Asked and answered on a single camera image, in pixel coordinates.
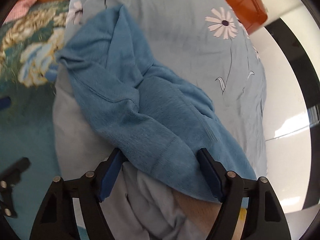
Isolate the pink cloth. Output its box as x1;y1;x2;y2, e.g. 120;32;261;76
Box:
4;0;39;23

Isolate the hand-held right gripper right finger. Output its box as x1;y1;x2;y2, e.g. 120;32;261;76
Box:
197;148;292;240

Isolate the blue terry garment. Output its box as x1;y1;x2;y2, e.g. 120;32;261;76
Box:
55;4;257;203

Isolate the green floral blanket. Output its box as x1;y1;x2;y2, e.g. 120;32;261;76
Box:
0;0;75;220

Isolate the light blue floral duvet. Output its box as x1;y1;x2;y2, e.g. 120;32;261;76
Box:
67;0;268;205

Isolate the light grey cloth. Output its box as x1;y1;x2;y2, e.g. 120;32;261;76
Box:
52;76;220;240

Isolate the person's leg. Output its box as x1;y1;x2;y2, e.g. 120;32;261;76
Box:
174;191;244;240

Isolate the black door frame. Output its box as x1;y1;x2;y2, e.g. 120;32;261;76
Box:
264;17;320;212

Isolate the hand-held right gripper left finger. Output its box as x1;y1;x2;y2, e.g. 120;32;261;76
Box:
30;148;123;240

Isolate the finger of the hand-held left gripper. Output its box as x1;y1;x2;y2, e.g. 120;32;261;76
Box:
0;157;31;218

